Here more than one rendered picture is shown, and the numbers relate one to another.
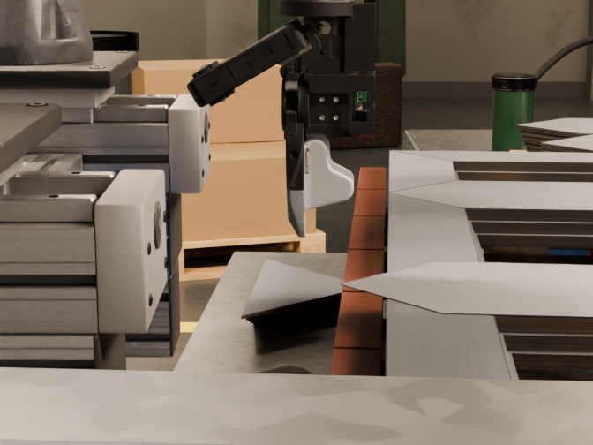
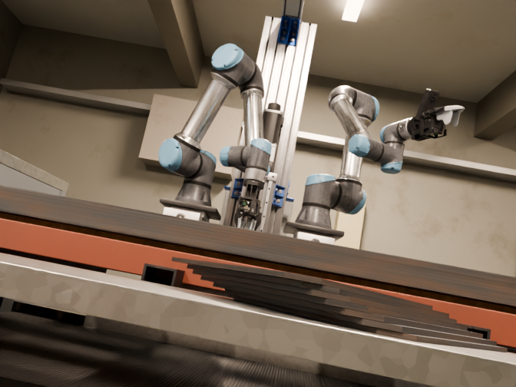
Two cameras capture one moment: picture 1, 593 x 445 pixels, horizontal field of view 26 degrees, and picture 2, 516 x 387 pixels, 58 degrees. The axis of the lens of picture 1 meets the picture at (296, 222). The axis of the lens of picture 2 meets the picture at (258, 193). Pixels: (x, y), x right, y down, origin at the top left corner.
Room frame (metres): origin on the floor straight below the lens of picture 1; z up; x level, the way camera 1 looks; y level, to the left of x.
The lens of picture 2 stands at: (1.22, -1.56, 0.77)
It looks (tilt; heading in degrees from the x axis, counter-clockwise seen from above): 11 degrees up; 92
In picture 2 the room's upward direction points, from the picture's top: 11 degrees clockwise
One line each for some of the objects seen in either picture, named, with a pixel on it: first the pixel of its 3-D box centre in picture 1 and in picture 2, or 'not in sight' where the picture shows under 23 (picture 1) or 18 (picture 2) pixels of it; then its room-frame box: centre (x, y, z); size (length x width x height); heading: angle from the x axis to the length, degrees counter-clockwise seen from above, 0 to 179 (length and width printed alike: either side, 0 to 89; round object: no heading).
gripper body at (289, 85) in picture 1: (326, 69); (250, 200); (1.14, -0.03, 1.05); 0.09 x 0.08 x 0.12; 87
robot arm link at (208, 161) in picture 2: not in sight; (200, 167); (0.89, 0.29, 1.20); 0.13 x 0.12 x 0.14; 57
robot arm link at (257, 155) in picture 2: not in sight; (258, 156); (1.14, -0.02, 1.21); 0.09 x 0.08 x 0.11; 147
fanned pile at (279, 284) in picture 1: (303, 290); not in sight; (1.69, -0.01, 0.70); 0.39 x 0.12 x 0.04; 176
